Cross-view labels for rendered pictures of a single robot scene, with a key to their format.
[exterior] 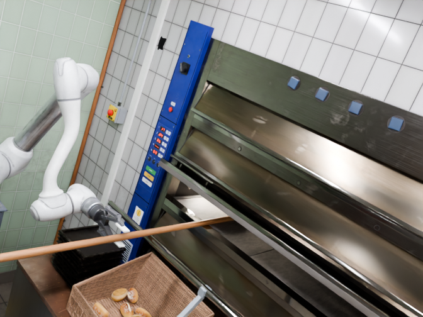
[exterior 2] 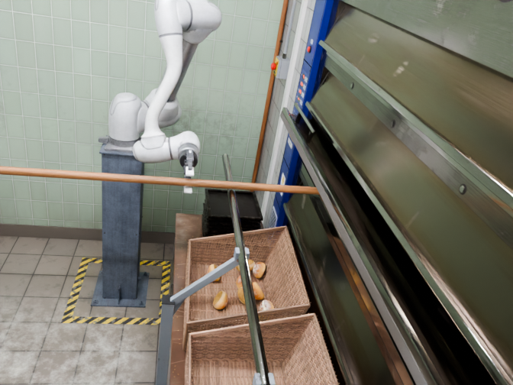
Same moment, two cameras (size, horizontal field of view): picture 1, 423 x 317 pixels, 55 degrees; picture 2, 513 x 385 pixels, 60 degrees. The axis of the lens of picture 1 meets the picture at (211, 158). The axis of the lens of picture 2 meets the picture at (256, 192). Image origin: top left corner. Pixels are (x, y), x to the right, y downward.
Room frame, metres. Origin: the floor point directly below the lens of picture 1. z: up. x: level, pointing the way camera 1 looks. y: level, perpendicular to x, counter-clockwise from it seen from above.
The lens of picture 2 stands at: (0.56, -0.91, 2.03)
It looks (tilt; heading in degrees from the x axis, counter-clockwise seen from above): 29 degrees down; 39
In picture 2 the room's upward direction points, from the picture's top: 11 degrees clockwise
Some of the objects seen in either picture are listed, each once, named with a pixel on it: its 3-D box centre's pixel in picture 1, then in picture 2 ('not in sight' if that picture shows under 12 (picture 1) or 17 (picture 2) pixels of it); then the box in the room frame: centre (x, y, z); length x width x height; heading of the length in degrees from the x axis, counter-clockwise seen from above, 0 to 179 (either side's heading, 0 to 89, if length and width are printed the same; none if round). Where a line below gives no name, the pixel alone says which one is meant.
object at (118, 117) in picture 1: (116, 113); (282, 67); (2.51, 0.67, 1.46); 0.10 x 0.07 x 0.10; 52
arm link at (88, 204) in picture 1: (93, 208); (188, 154); (1.70, 0.43, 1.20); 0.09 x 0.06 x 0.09; 143
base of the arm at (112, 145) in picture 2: not in sight; (120, 140); (1.72, 1.01, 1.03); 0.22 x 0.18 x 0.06; 142
